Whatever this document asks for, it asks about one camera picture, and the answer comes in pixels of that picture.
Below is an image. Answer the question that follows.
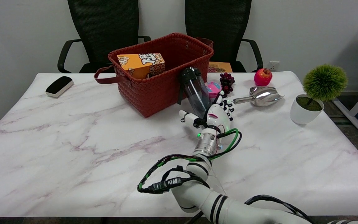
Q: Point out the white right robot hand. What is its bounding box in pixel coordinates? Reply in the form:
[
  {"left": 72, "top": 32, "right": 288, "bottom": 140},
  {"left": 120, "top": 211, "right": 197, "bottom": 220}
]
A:
[{"left": 179, "top": 91, "right": 235, "bottom": 133}]

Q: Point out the clear bottle black lid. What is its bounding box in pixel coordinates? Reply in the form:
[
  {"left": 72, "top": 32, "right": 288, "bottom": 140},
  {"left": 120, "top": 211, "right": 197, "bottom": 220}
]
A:
[{"left": 177, "top": 67, "right": 213, "bottom": 119}]

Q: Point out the small pink lid cup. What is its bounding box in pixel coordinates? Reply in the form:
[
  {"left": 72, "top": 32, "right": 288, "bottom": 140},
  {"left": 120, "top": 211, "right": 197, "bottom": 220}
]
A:
[{"left": 204, "top": 82, "right": 222, "bottom": 99}]

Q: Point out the dark purple grape bunch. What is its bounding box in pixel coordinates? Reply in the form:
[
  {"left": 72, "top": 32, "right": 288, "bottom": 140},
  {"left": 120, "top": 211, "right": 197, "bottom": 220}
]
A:
[{"left": 219, "top": 72, "right": 235, "bottom": 95}]

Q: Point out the flat orange box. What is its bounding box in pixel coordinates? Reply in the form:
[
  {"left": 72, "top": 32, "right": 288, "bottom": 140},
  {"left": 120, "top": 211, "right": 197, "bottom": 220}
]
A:
[{"left": 208, "top": 62, "right": 233, "bottom": 73}]

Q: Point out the shiny metal scoop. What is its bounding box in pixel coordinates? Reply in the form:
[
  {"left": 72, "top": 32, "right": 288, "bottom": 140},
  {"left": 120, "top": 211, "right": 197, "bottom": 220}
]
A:
[{"left": 232, "top": 86, "right": 285, "bottom": 107}]

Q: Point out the red pomegranate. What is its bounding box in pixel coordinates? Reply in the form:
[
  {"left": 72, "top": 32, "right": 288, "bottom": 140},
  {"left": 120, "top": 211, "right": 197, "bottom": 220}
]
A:
[{"left": 254, "top": 68, "right": 273, "bottom": 86}]

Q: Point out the red woven basket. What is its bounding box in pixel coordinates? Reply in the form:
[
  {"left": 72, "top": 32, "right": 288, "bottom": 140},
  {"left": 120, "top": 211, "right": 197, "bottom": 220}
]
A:
[{"left": 94, "top": 33, "right": 214, "bottom": 118}]

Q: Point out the orange snack box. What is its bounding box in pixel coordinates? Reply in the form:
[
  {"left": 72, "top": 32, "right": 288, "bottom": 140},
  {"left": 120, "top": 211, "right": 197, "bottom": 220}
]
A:
[{"left": 117, "top": 53, "right": 166, "bottom": 80}]

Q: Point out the black mesh office chair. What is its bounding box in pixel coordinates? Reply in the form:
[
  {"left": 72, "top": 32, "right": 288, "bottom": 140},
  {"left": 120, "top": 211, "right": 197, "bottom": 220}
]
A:
[
  {"left": 57, "top": 0, "right": 151, "bottom": 74},
  {"left": 185, "top": 0, "right": 264, "bottom": 72}
]

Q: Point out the green ball plant white pot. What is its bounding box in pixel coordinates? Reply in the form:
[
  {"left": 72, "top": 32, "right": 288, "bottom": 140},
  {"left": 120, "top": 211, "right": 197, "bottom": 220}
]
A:
[{"left": 290, "top": 64, "right": 348, "bottom": 125}]

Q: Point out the black white board eraser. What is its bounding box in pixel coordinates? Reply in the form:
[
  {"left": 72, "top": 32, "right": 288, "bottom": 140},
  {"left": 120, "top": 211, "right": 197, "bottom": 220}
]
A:
[{"left": 45, "top": 76, "right": 74, "bottom": 98}]

